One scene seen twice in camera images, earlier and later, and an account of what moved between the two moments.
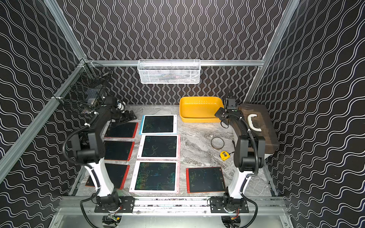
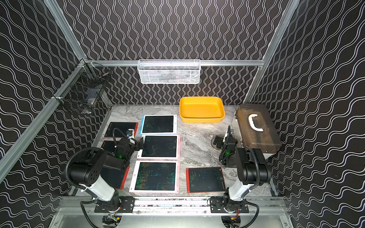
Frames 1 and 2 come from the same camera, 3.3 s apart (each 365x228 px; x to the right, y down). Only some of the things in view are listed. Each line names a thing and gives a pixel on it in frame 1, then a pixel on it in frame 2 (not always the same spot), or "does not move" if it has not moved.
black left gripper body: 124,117 -> 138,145
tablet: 158,124 does not move
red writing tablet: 117,174 does not move
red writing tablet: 125,130 does not move
